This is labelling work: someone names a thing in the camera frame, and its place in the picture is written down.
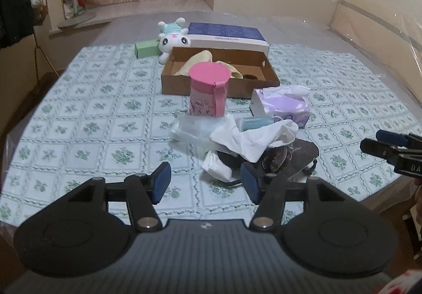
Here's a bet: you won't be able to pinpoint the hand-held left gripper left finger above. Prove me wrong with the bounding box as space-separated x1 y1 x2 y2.
68 162 172 233

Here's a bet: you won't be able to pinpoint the purple tissue pack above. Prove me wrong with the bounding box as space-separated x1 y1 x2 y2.
250 85 311 128

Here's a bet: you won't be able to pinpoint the clear plastic bag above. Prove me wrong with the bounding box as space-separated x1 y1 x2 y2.
169 114 231 150

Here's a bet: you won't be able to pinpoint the white cloth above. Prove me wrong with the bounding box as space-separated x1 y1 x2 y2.
210 118 299 163

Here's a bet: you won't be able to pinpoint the coat rack pole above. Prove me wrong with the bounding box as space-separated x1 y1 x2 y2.
33 27 62 78

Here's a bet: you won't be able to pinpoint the white tissue packet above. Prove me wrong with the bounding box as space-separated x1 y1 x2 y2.
202 151 233 182

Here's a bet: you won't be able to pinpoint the small green box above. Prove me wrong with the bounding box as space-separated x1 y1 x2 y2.
135 40 161 59

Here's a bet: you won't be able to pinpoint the pale yellow towel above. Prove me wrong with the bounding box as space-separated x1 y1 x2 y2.
174 49 243 80

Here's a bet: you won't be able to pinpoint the pink cylindrical container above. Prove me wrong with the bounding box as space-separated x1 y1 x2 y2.
188 62 231 117

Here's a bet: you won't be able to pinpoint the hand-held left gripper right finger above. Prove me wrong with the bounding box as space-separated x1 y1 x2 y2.
241 162 344 233

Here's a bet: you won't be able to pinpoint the plastic wrapped headboard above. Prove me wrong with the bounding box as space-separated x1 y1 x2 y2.
328 0 422 107

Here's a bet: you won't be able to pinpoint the brown cardboard box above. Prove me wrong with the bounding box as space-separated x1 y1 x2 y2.
161 47 281 99

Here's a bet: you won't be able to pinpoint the blue face masks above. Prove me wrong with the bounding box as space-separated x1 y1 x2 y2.
237 115 281 132

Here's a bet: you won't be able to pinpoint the white plush bunny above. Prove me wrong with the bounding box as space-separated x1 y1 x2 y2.
157 17 192 65

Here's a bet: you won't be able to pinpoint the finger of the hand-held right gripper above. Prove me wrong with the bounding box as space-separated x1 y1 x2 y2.
359 138 402 164
376 129 411 148

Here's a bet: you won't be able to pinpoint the blue and white box lid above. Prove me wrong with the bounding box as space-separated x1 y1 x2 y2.
186 22 270 54

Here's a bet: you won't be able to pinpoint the dark patterned fabric item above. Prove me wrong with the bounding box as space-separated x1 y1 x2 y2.
262 147 295 175

